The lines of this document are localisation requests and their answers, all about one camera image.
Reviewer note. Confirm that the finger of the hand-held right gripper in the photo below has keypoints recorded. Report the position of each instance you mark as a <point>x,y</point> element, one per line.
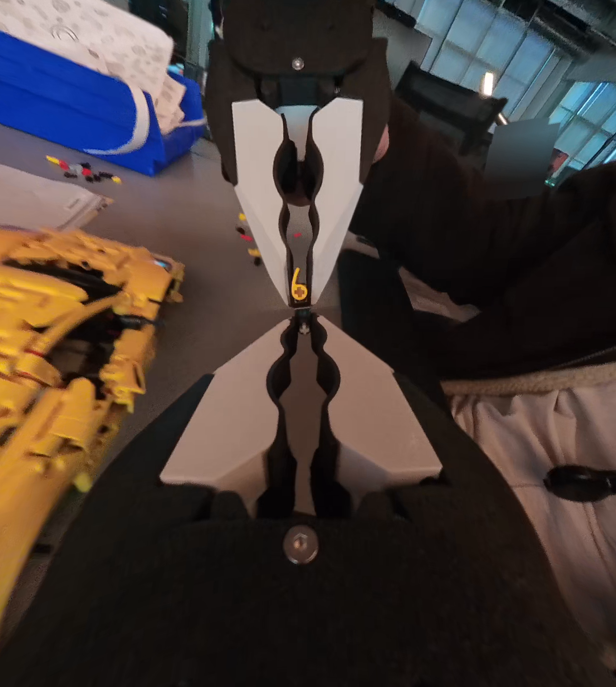
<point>340,161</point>
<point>254,161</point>

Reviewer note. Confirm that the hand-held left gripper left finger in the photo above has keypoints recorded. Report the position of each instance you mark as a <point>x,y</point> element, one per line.
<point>222,429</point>

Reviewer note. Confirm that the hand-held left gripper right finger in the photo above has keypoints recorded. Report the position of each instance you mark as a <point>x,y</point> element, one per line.
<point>383,429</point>

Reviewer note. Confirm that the yellow round connector brick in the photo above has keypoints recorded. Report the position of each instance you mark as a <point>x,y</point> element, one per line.
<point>299,292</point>

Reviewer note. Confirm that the person's right forearm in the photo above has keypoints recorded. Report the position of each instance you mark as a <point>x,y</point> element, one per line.
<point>447,214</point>

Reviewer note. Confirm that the grey desk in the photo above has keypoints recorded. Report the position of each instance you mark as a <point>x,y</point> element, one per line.
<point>200,225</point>

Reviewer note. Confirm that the person's right hand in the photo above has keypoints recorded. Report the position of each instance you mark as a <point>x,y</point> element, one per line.
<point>382,144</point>

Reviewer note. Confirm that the white sweatshirt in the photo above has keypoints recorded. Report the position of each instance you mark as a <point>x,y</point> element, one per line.
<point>555,429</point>

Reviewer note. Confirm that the yellow toy brick car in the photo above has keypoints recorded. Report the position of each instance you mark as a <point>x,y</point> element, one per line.
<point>45,375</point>

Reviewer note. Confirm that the blue plastic bin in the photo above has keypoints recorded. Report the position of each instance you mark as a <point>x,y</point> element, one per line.
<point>45,96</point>

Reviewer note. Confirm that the white instruction booklet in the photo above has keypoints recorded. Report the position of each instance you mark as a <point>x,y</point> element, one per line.
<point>29,198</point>

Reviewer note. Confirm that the black jacket with fleece lining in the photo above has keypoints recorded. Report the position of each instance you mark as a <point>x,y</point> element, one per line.
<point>581,295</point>

